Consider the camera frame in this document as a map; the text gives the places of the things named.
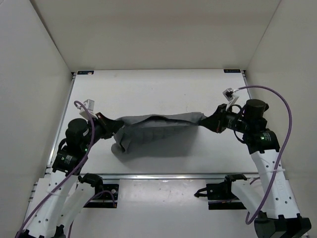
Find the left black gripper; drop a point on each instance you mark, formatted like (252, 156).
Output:
(112, 125)

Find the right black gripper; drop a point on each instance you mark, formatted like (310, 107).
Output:
(215, 121)

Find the grey pleated skirt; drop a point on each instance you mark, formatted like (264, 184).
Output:
(156, 135)

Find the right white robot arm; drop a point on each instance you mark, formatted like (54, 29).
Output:
(275, 214)

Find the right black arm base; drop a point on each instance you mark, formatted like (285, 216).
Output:
(219, 195)

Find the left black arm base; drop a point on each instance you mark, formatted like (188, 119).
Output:
(105, 196)

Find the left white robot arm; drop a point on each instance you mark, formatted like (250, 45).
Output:
(68, 192)

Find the right corner label sticker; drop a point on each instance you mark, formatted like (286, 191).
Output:
(232, 71)

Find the corner label sticker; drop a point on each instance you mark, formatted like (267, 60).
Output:
(232, 71)
(85, 72)

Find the left corner label sticker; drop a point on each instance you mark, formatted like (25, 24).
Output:
(85, 72)

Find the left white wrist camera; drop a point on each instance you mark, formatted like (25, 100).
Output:
(89, 105)

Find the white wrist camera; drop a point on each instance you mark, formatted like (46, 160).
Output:
(231, 96)
(89, 105)

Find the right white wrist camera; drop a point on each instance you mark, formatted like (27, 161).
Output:
(231, 96)

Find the aluminium table front rail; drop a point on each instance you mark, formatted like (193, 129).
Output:
(162, 176)

